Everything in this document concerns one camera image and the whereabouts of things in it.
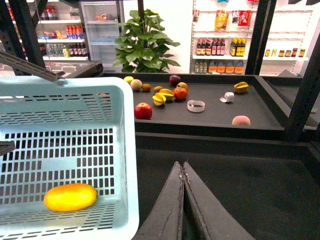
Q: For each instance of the brown kiwi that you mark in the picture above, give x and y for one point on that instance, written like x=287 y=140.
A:
x=157 y=89
x=146 y=87

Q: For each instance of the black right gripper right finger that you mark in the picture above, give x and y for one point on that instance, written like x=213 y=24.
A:
x=211 y=220

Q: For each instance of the black metal frame post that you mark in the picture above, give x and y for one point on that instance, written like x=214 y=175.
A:
x=18 y=32

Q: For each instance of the dark purple fruit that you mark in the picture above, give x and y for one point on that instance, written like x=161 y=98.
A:
x=174 y=80

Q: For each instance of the yellow red small apple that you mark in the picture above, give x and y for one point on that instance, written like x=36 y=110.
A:
x=183 y=85

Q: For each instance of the yellow mango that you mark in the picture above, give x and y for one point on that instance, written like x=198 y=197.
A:
x=70 y=197

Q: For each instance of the brown basket handle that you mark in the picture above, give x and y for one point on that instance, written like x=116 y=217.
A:
x=30 y=68

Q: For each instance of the chest freezer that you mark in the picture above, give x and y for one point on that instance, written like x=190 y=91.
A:
x=75 y=69

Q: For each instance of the yellow star fruit middle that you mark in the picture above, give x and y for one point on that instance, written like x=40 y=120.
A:
x=167 y=93

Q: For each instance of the brown kiwi left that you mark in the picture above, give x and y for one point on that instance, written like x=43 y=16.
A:
x=146 y=87

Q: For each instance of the yellow star fruit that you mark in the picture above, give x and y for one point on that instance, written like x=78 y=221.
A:
x=241 y=87
x=167 y=93
x=159 y=99

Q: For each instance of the light blue plastic basket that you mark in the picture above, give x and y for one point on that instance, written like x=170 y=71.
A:
x=78 y=130

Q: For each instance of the green apple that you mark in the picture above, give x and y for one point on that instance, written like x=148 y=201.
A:
x=128 y=79

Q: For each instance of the beige round melon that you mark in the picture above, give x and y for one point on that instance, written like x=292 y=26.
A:
x=136 y=84

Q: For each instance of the yellow star fruit far right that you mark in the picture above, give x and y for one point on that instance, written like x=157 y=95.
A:
x=241 y=87

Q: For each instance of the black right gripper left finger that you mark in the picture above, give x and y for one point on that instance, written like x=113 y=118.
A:
x=165 y=221

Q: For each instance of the red apple on tray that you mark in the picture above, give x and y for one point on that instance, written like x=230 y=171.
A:
x=143 y=111

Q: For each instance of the brown kiwi right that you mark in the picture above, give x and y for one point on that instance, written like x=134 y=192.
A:
x=157 y=89

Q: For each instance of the black display tray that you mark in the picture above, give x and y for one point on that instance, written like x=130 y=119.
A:
x=203 y=114

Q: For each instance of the pink peach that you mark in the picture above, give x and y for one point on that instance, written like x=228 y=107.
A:
x=241 y=120

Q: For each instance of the glass door fridge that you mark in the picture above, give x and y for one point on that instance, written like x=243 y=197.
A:
x=101 y=19

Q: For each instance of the green potted plant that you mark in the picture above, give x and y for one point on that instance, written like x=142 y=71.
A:
x=143 y=46

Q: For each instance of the yellow star fruit front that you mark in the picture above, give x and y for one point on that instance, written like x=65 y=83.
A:
x=159 y=99

